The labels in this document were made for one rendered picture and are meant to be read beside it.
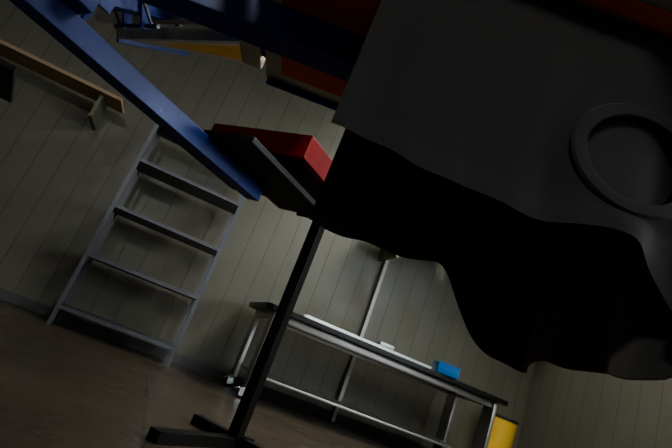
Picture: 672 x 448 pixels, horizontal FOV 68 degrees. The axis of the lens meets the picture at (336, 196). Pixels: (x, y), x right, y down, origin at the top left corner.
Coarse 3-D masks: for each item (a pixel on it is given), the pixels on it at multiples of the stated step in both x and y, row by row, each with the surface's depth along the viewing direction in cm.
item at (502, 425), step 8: (496, 416) 500; (496, 424) 497; (504, 424) 496; (512, 424) 498; (496, 432) 495; (504, 432) 494; (512, 432) 497; (496, 440) 492; (504, 440) 492; (512, 440) 498
